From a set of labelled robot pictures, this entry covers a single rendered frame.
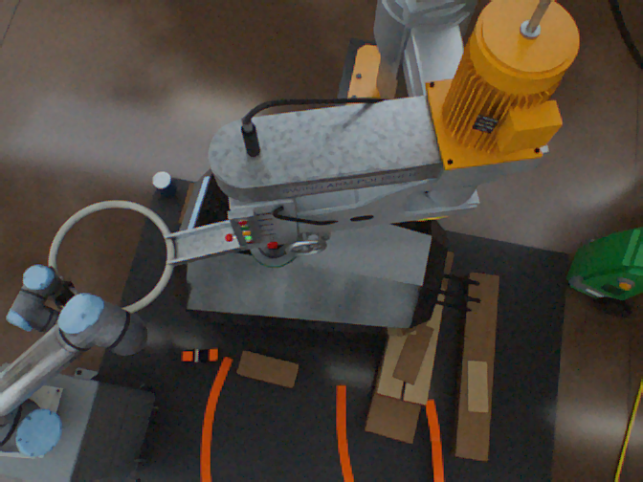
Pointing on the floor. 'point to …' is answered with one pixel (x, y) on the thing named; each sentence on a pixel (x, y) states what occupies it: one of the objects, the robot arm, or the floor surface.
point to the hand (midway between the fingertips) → (67, 295)
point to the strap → (337, 429)
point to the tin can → (164, 184)
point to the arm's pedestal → (89, 432)
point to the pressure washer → (609, 270)
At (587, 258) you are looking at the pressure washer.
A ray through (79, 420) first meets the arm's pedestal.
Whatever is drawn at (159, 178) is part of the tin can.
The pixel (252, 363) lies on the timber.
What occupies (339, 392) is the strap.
